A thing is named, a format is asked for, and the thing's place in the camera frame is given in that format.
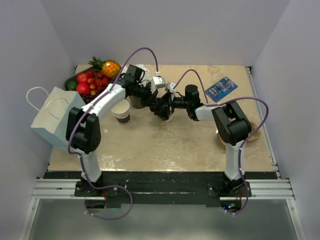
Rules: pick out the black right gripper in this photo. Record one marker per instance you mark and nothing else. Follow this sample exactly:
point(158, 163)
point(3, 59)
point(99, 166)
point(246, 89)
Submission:
point(168, 99)

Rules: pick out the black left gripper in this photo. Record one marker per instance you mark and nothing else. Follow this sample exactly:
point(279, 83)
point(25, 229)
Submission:
point(151, 100)

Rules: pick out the light blue paper bag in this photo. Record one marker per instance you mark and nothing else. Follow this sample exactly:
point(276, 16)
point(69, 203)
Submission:
point(52, 118)

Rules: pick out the white paper coffee cup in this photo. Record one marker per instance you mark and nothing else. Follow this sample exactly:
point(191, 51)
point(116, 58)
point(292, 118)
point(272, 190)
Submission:
point(168, 117)

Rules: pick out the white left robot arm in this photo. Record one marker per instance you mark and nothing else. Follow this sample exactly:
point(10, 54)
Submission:
point(83, 131)

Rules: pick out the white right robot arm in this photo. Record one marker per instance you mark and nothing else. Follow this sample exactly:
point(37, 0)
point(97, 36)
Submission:
point(232, 124)

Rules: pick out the metal straw holder tin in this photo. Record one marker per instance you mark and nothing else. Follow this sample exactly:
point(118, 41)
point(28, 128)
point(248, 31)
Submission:
point(136, 102)

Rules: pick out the stack of paper cups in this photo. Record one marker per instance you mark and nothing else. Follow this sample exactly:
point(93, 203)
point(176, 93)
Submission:
point(121, 111)

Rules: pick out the blue card package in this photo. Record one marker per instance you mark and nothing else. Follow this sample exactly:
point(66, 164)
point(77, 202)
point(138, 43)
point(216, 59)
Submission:
point(221, 89)

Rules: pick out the pineapple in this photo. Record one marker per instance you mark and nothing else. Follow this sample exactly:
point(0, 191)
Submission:
point(109, 68)

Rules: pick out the dark purple grape bunch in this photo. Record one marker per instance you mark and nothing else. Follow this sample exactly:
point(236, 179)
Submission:
point(97, 87)

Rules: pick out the red apple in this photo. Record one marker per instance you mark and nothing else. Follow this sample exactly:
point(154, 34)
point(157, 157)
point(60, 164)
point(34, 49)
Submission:
point(82, 78)
point(83, 88)

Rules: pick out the grey fruit tray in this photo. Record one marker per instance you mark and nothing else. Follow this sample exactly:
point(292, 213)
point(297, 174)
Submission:
point(92, 75)

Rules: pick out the green lime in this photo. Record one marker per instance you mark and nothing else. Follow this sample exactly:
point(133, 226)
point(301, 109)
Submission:
point(71, 86)

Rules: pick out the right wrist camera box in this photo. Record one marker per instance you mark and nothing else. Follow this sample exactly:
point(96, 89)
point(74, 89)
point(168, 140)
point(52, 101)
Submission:
point(170, 87)

